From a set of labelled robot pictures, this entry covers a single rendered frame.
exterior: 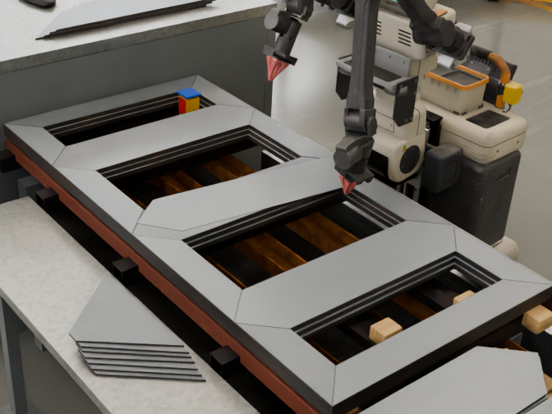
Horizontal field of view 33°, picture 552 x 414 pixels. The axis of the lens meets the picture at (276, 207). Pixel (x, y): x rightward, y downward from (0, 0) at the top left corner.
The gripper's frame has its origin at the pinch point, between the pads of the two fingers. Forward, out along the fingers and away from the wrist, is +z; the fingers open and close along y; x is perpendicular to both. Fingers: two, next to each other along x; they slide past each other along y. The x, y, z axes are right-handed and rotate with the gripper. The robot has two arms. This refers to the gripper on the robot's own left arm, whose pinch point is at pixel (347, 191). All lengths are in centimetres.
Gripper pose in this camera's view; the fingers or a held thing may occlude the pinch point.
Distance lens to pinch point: 265.3
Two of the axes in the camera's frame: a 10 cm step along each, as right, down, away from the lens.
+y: 6.0, 6.2, -5.1
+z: -1.9, 7.2, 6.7
